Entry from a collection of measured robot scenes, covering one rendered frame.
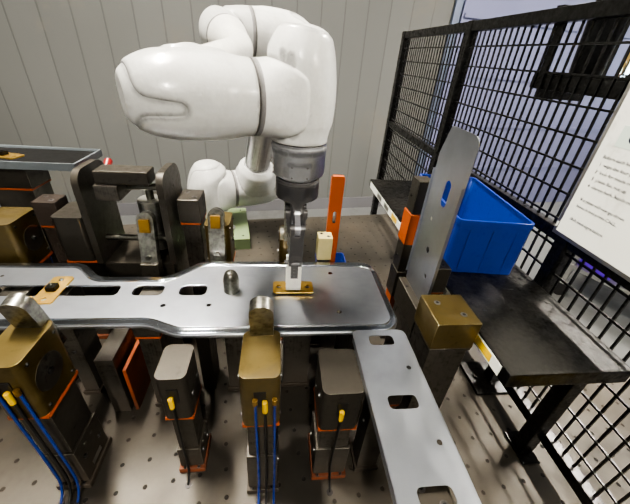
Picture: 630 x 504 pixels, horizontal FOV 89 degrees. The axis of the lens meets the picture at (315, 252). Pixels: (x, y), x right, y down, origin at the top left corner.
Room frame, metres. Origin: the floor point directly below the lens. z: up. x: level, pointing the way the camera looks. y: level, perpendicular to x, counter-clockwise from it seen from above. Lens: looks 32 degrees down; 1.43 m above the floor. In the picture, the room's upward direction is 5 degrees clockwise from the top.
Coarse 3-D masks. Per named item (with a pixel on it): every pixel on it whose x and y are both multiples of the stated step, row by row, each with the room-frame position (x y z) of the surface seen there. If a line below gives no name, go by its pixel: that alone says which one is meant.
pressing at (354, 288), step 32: (128, 288) 0.49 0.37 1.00; (256, 288) 0.53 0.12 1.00; (320, 288) 0.55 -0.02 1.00; (352, 288) 0.56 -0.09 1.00; (0, 320) 0.39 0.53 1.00; (64, 320) 0.40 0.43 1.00; (96, 320) 0.41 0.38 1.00; (128, 320) 0.41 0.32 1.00; (160, 320) 0.42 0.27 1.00; (192, 320) 0.42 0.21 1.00; (224, 320) 0.43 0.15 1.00; (288, 320) 0.44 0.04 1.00; (320, 320) 0.45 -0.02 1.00; (352, 320) 0.46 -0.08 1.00; (384, 320) 0.46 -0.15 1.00
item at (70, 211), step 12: (72, 204) 0.69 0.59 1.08; (60, 216) 0.62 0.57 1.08; (72, 216) 0.63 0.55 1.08; (60, 228) 0.62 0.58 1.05; (72, 228) 0.62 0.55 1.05; (84, 228) 0.63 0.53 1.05; (60, 240) 0.62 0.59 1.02; (72, 240) 0.62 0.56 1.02; (84, 240) 0.62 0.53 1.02; (72, 252) 0.62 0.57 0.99; (84, 252) 0.62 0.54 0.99; (96, 264) 0.63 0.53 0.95; (108, 276) 0.66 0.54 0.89; (84, 288) 0.63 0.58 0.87; (96, 288) 0.63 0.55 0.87; (108, 288) 0.64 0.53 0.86
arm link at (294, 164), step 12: (276, 144) 0.51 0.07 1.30; (276, 156) 0.51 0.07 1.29; (288, 156) 0.49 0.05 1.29; (300, 156) 0.49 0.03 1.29; (312, 156) 0.50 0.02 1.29; (324, 156) 0.52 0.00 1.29; (276, 168) 0.51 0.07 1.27; (288, 168) 0.49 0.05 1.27; (300, 168) 0.50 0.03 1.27; (312, 168) 0.50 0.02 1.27; (288, 180) 0.51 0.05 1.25; (300, 180) 0.50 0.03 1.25; (312, 180) 0.52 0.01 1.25
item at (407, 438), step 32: (384, 352) 0.38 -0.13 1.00; (384, 384) 0.32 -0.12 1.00; (416, 384) 0.33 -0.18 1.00; (384, 416) 0.27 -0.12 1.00; (416, 416) 0.27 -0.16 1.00; (384, 448) 0.22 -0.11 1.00; (416, 448) 0.23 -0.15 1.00; (448, 448) 0.23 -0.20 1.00; (416, 480) 0.19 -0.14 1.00; (448, 480) 0.19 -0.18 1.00
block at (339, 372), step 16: (320, 352) 0.39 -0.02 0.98; (336, 352) 0.39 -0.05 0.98; (352, 352) 0.40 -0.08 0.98; (320, 368) 0.36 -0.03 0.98; (336, 368) 0.36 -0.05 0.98; (352, 368) 0.36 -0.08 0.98; (320, 384) 0.34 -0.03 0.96; (336, 384) 0.33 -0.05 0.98; (352, 384) 0.33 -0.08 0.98; (320, 400) 0.32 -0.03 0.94; (336, 400) 0.31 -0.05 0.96; (352, 400) 0.31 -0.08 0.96; (320, 416) 0.31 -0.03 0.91; (336, 416) 0.31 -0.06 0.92; (352, 416) 0.32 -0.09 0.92; (320, 432) 0.32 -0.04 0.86; (336, 432) 0.31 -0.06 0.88; (320, 448) 0.32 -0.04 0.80; (336, 448) 0.32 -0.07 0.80; (320, 464) 0.32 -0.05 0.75; (336, 464) 0.32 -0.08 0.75
